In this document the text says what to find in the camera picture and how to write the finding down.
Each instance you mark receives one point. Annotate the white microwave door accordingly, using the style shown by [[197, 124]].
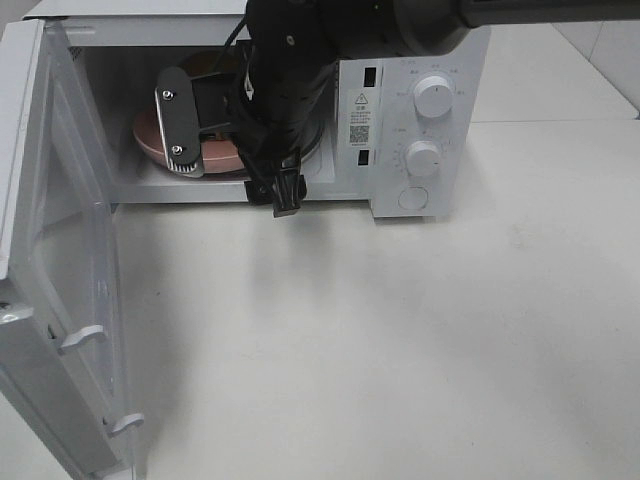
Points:
[[62, 351]]

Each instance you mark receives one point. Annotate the upper white power knob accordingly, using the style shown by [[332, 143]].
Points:
[[433, 96]]

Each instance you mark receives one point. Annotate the pink round plate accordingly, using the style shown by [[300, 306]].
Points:
[[197, 64]]

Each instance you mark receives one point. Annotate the white timer knob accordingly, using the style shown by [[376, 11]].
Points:
[[422, 158]]

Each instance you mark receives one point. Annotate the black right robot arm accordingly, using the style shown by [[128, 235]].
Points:
[[386, 29]]

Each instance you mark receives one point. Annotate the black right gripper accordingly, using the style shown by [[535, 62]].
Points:
[[284, 75]]

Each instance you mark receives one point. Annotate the round white door button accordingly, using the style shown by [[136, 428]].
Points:
[[413, 199]]

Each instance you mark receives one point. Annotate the white warning label sticker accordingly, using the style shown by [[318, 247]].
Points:
[[359, 118]]

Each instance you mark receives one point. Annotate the glass microwave turntable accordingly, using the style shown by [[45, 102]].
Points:
[[219, 154]]

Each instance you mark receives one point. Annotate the white microwave oven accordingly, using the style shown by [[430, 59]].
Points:
[[127, 44]]

